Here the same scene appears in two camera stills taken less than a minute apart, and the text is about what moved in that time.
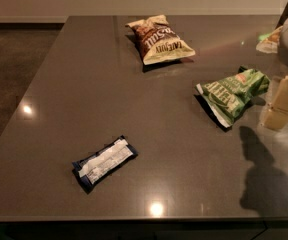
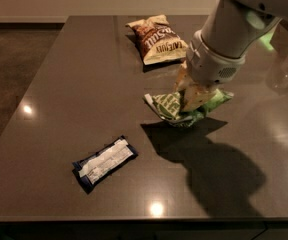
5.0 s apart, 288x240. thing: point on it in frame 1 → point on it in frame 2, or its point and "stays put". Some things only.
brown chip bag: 158,41 stays put
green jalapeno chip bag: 227,97 → 167,106
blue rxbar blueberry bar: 91,168 stays put
